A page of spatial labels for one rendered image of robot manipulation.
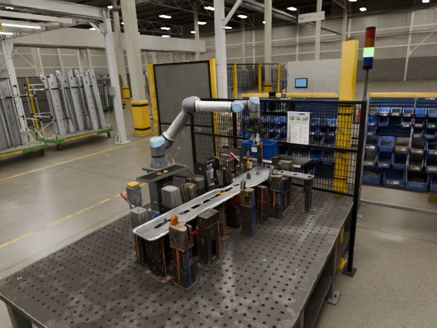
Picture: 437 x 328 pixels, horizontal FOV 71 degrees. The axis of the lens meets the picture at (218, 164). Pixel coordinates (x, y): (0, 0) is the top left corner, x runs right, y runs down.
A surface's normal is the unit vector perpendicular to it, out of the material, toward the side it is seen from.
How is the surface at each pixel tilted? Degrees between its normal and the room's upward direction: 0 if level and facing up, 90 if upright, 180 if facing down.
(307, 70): 90
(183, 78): 89
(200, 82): 90
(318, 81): 90
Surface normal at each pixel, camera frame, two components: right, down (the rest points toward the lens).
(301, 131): -0.62, 0.25
